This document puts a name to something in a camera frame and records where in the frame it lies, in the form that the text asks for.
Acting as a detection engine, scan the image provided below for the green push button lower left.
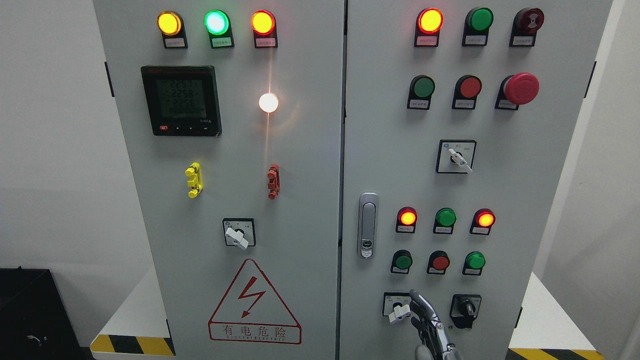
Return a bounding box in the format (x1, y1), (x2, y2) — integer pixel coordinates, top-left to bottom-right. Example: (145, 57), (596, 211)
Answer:
(390, 249), (413, 275)

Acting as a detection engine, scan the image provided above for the green light top right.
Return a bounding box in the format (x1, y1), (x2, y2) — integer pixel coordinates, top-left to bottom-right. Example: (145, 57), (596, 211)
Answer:
(461, 7), (494, 47)

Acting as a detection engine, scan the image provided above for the right cabinet door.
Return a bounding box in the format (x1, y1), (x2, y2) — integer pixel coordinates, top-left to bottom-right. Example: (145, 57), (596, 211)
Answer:
(338, 0), (612, 360)

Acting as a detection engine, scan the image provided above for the black lower rotary switch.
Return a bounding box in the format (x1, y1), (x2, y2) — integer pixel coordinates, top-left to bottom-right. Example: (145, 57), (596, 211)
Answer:
(449, 294), (482, 330)

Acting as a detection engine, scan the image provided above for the red push button lower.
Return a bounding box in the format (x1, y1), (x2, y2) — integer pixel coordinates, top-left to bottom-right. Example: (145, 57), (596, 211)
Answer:
(426, 250), (451, 275)

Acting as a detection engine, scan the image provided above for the red lit light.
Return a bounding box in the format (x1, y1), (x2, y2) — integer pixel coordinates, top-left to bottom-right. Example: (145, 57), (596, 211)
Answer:
(395, 206), (418, 234)
(470, 208), (496, 236)
(413, 7), (444, 48)

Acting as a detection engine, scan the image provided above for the red-orange indicator light left door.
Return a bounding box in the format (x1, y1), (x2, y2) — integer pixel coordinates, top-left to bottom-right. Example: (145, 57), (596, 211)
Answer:
(250, 9), (278, 49)

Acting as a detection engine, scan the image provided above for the green push button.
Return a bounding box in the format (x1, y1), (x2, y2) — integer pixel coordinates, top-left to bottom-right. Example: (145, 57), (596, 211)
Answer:
(462, 251), (487, 276)
(406, 74), (435, 110)
(390, 249), (413, 275)

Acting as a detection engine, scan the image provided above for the upper right rotary switch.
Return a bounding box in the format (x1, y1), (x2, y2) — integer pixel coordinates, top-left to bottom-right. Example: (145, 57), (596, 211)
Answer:
(435, 139), (477, 174)

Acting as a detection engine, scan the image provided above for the green light middle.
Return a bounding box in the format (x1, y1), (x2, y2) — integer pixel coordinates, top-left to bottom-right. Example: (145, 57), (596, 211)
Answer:
(433, 207), (457, 235)

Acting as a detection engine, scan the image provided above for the white lower rotary switch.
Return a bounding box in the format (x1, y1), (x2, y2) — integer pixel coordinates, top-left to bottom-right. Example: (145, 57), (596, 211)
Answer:
(382, 292), (412, 325)

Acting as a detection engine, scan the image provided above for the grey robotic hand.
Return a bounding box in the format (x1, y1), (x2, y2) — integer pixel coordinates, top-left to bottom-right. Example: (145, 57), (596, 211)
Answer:
(409, 289), (460, 360)

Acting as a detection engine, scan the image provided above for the green push button lower right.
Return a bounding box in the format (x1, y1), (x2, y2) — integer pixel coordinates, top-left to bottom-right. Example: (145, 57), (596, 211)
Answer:
(462, 251), (487, 276)

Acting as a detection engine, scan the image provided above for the silver door handle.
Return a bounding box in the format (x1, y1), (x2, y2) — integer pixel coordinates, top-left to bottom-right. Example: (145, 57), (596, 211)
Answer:
(358, 193), (379, 259)

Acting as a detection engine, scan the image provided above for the left cabinet door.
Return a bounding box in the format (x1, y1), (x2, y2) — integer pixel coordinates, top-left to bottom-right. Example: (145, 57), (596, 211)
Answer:
(93, 0), (346, 360)

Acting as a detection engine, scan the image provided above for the red lit light middle right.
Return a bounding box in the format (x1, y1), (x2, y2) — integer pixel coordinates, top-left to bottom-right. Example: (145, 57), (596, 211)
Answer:
(470, 208), (496, 236)

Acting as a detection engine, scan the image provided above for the red push button upper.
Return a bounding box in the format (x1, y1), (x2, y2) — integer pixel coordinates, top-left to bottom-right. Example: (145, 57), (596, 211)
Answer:
(451, 74), (482, 110)

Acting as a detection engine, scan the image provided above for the yellow indicator light top left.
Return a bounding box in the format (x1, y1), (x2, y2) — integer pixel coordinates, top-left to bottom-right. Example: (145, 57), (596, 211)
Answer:
(157, 10), (188, 49)

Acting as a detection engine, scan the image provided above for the white lit indicator light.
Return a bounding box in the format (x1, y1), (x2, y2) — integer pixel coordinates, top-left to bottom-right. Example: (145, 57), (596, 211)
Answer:
(258, 92), (280, 114)

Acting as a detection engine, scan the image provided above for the red push button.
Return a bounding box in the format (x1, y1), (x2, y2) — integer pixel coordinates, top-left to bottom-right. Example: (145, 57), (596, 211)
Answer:
(426, 250), (451, 275)
(451, 74), (482, 110)

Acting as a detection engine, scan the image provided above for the cabinet door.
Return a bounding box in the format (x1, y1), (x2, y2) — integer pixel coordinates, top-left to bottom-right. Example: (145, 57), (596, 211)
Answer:
(338, 0), (612, 360)
(93, 0), (346, 360)

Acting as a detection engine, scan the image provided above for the red electrical warning triangle sticker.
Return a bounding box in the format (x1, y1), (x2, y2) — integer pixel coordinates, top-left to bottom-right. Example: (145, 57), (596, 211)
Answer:
(208, 259), (302, 345)

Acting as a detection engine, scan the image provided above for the black box lower left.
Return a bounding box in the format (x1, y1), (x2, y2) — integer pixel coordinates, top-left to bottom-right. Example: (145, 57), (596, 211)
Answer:
(0, 267), (85, 360)

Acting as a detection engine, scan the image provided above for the left door rotary switch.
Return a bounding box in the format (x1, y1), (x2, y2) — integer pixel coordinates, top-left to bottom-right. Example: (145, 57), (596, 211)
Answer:
(222, 218), (256, 250)

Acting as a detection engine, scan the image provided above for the white platform with hazard stripes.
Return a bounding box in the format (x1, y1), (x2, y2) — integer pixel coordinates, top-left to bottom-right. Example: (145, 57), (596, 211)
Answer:
(90, 268), (603, 360)

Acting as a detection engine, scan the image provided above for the green lit indicator light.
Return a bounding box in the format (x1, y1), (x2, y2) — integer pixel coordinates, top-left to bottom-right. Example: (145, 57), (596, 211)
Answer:
(203, 9), (234, 49)

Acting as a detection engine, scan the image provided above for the red lit light middle left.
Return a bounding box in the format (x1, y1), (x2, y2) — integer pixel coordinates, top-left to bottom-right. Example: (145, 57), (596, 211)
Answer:
(395, 206), (418, 234)

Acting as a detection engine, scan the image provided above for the black digital power meter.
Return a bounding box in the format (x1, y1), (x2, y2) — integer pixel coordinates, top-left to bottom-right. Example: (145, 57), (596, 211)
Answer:
(141, 64), (222, 137)

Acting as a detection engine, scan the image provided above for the red lit light top right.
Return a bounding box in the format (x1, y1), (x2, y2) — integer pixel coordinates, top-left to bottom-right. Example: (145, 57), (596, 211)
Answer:
(413, 7), (444, 48)

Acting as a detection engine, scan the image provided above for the dark red buzzer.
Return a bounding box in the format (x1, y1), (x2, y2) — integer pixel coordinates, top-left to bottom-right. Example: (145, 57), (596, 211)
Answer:
(509, 7), (545, 47)

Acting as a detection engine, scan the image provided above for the green push button upper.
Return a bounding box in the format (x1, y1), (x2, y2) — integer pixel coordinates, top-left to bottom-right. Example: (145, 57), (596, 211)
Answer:
(406, 74), (435, 110)

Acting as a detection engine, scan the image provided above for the red emergency stop button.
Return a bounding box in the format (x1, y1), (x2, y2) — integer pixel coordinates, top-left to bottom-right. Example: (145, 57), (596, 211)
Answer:
(494, 71), (540, 111)

